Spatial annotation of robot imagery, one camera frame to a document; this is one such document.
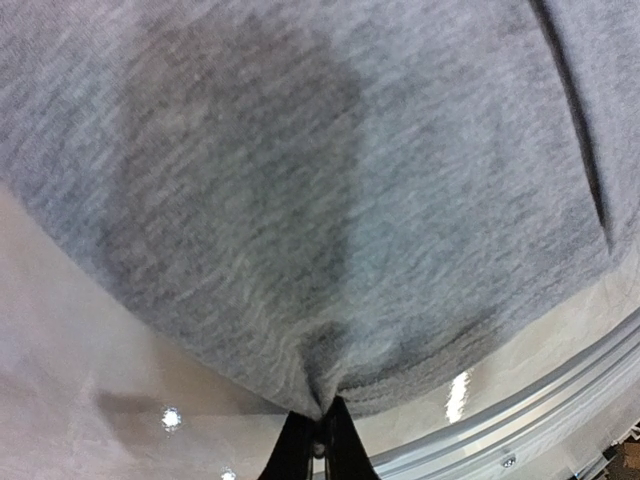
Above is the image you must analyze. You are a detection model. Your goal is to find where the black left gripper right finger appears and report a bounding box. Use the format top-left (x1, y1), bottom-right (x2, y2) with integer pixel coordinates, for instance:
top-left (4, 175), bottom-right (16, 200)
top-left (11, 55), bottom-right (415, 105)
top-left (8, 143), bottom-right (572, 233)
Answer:
top-left (322, 397), bottom-right (378, 480)

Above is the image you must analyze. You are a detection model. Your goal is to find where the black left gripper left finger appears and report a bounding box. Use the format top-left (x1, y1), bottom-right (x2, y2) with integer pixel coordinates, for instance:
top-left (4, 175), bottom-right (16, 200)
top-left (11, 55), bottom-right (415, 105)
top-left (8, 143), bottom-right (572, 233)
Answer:
top-left (259, 412), bottom-right (315, 480)

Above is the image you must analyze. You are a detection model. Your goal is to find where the grey t-shirt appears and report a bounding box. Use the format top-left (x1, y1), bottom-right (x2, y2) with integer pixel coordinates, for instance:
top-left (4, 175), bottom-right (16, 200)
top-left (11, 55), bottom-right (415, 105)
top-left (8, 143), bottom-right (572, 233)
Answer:
top-left (1, 1), bottom-right (639, 418)

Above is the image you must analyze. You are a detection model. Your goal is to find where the aluminium front rail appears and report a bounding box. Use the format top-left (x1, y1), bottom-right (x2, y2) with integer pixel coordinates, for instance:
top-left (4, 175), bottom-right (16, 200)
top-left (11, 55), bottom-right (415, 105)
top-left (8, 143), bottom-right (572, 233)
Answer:
top-left (371, 312), bottom-right (639, 480)

